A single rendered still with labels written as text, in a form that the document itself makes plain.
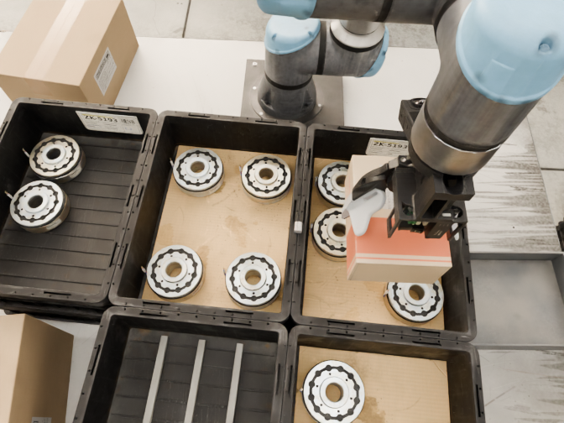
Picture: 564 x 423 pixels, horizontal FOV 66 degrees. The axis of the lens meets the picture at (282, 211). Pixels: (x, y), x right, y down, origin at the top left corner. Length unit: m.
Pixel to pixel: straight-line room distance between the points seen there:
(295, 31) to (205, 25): 1.55
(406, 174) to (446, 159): 0.10
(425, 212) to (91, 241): 0.67
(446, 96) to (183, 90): 0.99
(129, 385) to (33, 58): 0.79
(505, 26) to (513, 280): 0.84
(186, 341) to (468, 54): 0.66
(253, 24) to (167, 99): 1.31
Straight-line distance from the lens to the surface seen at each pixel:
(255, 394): 0.81
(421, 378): 0.85
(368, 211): 0.54
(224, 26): 2.50
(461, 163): 0.40
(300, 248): 0.76
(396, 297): 0.83
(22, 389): 0.87
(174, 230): 0.90
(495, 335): 1.05
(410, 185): 0.48
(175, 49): 1.38
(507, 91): 0.34
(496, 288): 1.09
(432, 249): 0.59
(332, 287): 0.85
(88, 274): 0.92
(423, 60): 1.40
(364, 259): 0.56
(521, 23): 0.32
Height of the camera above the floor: 1.64
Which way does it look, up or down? 64 degrees down
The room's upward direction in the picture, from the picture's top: 2 degrees clockwise
